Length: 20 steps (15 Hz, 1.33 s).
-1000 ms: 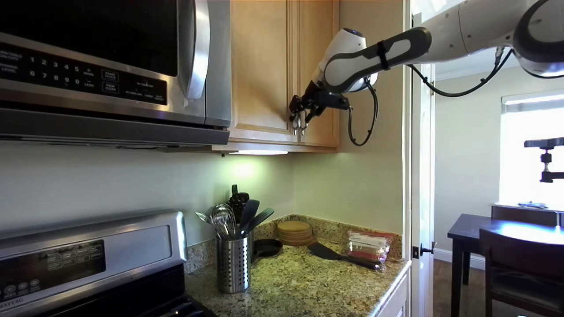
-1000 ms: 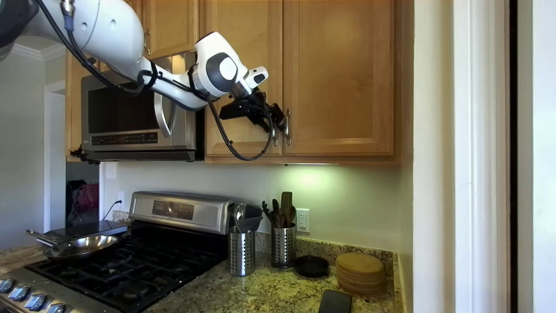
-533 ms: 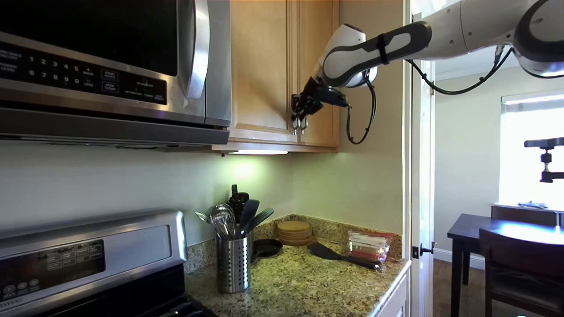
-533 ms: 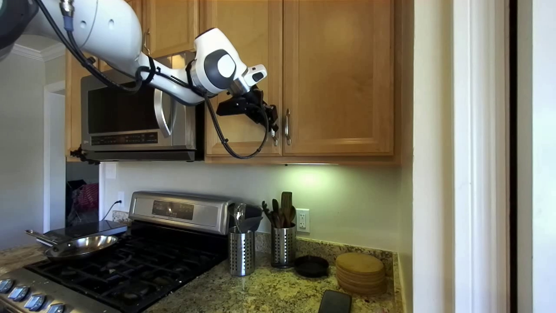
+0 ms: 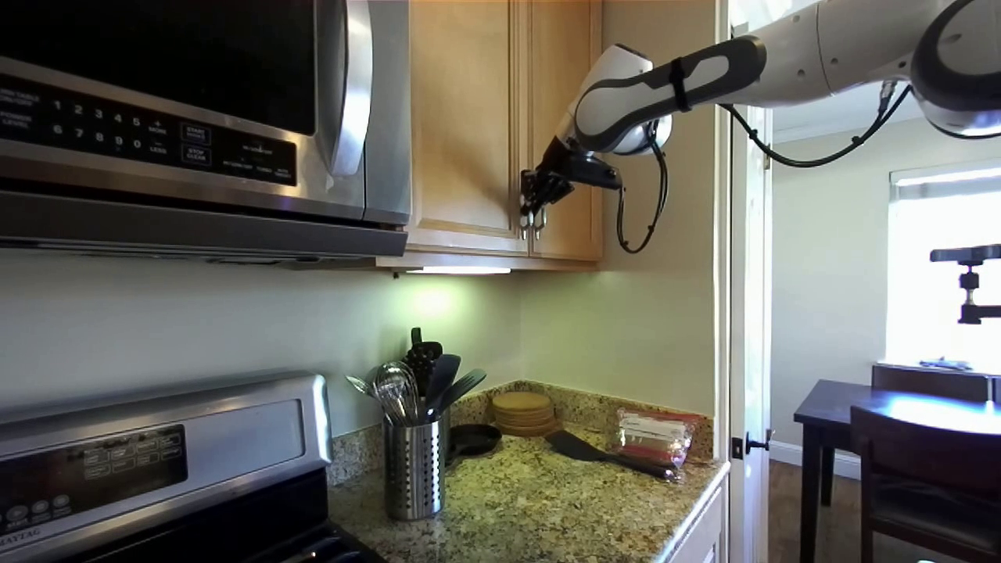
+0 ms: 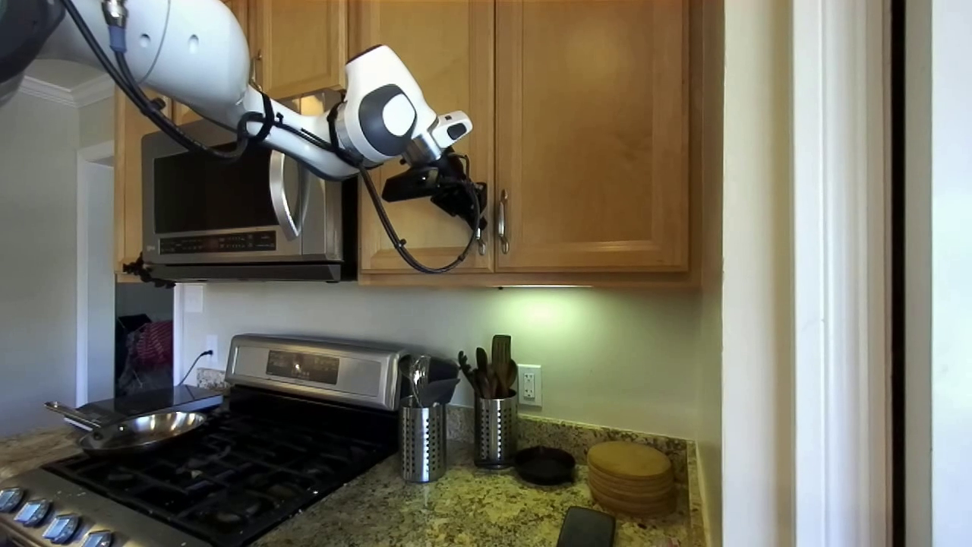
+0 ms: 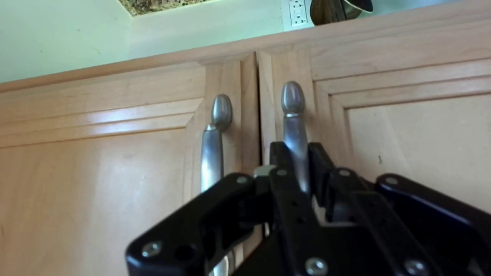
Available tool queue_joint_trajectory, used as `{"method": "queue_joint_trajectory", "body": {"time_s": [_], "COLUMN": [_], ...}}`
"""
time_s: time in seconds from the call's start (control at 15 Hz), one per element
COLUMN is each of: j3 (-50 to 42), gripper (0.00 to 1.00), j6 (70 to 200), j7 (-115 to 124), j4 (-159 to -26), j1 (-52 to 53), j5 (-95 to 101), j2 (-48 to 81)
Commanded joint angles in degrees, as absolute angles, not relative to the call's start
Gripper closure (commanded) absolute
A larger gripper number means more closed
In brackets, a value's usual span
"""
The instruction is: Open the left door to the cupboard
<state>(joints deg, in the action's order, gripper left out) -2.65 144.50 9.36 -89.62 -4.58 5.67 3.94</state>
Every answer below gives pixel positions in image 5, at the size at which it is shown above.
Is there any black door handle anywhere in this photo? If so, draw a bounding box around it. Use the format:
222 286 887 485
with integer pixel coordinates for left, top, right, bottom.
730 429 776 461

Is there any white base cabinet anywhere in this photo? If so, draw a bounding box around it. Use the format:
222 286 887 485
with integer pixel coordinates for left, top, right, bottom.
662 474 730 563

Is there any white room door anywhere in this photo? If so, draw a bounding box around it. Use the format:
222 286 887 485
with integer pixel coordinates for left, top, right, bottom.
728 0 776 563

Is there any wooden wall cupboard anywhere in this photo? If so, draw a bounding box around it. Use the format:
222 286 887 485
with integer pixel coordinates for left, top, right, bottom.
377 0 605 272

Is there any microwave door handle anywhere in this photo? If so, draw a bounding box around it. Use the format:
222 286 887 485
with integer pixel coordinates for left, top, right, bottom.
316 0 375 178

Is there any black spatula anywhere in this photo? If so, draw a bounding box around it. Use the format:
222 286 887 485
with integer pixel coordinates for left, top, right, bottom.
544 429 678 480

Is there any microwave door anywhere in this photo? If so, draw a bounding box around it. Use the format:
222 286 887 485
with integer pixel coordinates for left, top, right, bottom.
0 0 375 223

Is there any camera on mount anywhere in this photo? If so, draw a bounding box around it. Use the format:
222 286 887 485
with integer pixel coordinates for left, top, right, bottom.
929 243 1001 326

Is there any dark wooden chair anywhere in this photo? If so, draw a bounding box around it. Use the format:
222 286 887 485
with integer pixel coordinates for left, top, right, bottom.
849 404 1001 563
871 363 1001 404

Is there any dark wooden table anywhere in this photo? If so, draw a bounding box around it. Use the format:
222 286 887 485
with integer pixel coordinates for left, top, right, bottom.
793 378 1001 563

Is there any window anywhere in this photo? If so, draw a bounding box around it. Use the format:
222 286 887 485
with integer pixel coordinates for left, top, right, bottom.
886 160 1001 370

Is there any clear plastic bag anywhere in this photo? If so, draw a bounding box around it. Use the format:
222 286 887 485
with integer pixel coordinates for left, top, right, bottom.
615 407 702 471

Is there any narrow wooden cupboard door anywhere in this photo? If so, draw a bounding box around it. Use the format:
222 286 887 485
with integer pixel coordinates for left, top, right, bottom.
529 0 605 263

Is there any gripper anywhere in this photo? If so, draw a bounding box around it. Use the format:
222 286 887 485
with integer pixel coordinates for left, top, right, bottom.
519 136 597 220

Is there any wide wooden cupboard door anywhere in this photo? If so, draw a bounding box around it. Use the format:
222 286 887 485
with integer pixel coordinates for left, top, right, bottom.
407 0 530 256

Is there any bundle of kitchen utensils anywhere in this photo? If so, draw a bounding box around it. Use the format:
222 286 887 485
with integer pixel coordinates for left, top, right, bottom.
346 327 488 428

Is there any stainless steel microwave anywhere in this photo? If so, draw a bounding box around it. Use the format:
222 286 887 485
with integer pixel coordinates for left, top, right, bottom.
0 0 413 264

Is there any small black pan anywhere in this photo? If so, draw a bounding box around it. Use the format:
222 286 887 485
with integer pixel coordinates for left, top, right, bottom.
446 423 504 464

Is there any perforated steel utensil holder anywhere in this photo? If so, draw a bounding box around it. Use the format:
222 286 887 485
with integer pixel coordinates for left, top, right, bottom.
382 413 449 522

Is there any stainless steel stove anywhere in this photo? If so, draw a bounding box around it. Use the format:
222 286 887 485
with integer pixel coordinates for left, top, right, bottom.
0 371 386 563

